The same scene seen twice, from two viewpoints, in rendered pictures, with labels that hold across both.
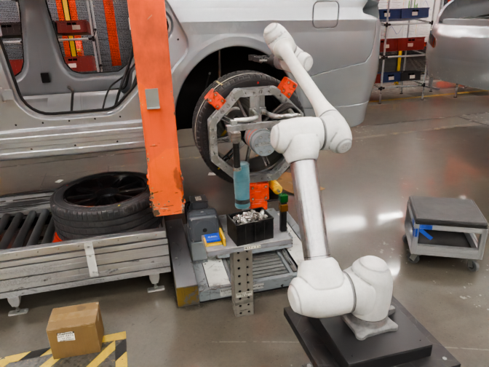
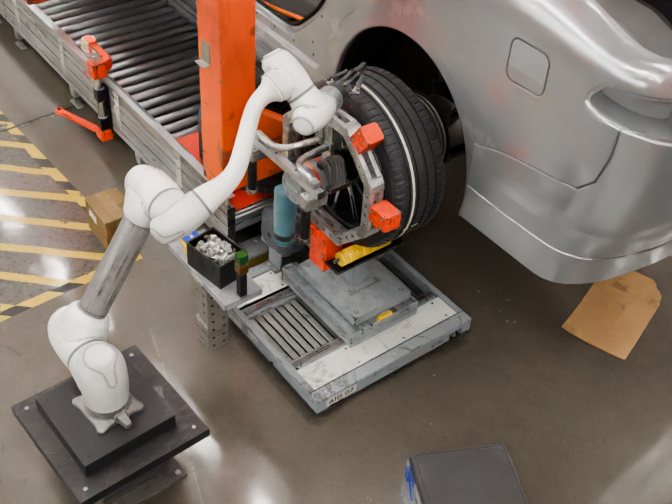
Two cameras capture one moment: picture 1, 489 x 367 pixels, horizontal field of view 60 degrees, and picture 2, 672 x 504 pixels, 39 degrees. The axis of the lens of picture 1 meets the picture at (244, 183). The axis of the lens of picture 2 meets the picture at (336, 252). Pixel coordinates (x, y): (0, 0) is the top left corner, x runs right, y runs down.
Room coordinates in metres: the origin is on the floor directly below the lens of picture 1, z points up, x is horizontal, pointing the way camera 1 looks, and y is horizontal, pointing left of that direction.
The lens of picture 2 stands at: (1.06, -2.65, 2.98)
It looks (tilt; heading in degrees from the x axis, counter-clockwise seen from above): 41 degrees down; 63
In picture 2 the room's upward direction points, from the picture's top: 5 degrees clockwise
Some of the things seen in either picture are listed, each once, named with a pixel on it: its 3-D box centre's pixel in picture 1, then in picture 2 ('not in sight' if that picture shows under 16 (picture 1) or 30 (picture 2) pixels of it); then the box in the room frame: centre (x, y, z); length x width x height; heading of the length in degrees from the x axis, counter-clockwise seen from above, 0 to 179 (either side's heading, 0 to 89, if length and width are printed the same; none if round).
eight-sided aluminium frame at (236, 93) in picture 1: (256, 135); (330, 172); (2.33, -0.08, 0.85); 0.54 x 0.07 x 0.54; 103
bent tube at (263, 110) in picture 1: (279, 107); (321, 156); (2.23, -0.20, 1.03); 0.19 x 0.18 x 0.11; 13
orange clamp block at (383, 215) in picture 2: not in sight; (384, 216); (2.40, -0.38, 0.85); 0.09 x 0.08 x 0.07; 103
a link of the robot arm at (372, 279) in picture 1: (368, 285); (101, 373); (1.34, -0.46, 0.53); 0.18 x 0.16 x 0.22; 103
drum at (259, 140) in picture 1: (260, 139); (314, 178); (2.26, -0.09, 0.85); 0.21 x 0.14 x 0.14; 13
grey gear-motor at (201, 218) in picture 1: (200, 223); (308, 229); (2.42, 0.29, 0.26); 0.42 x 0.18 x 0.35; 13
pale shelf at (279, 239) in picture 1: (246, 239); (214, 268); (1.89, 0.00, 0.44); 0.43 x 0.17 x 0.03; 103
